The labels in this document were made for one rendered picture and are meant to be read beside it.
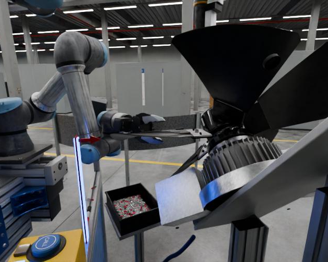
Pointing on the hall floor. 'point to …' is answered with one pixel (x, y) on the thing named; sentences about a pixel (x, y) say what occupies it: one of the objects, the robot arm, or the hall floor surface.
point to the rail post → (103, 224)
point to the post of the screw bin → (139, 239)
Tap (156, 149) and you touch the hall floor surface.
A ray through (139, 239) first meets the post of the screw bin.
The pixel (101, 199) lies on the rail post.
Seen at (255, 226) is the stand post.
